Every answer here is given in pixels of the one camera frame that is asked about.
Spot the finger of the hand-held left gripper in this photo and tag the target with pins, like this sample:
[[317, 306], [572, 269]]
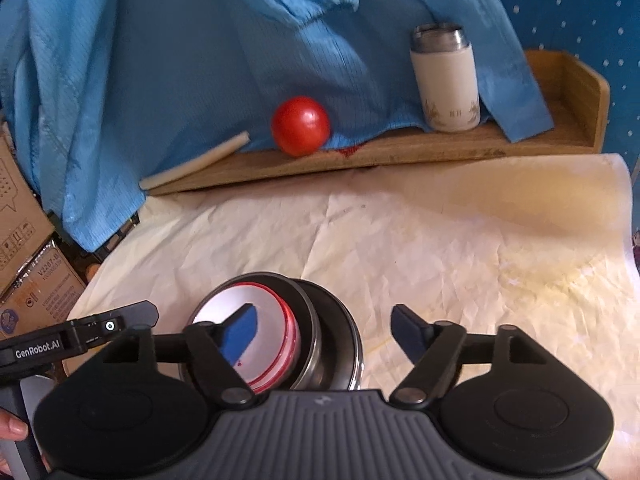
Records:
[[142, 315]]

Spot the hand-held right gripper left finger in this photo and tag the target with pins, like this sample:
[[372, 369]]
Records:
[[240, 335]]

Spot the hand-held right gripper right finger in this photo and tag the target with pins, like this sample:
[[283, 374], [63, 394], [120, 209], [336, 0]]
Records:
[[410, 332]]

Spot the floral white ceramic bowl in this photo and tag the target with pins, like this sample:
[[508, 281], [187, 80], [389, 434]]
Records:
[[220, 305]]

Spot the large steel plate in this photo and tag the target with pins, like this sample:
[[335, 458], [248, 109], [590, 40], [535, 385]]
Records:
[[345, 345]]

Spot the small steel bowl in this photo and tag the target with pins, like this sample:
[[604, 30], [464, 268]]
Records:
[[309, 330]]

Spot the person's left hand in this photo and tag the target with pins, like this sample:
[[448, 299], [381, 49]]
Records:
[[11, 426]]

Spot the printed cardboard box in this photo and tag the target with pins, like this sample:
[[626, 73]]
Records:
[[45, 295]]

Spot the cream paper table cover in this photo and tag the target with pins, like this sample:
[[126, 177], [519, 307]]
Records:
[[400, 240]]

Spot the open cardboard box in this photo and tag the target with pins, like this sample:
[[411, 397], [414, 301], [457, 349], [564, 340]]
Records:
[[20, 210]]

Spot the white rolling pin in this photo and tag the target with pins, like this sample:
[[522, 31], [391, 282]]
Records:
[[195, 162]]

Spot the wooden shelf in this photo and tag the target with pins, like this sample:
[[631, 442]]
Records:
[[400, 147]]

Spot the red tomato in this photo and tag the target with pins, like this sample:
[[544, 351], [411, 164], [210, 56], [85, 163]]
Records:
[[300, 127]]

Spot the light blue coat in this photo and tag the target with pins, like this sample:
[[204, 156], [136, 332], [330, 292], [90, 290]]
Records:
[[175, 85]]

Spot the white thermos flask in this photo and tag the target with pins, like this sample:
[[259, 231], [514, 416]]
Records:
[[445, 90]]

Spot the dotted blue cloth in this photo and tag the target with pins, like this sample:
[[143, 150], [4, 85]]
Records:
[[575, 5]]

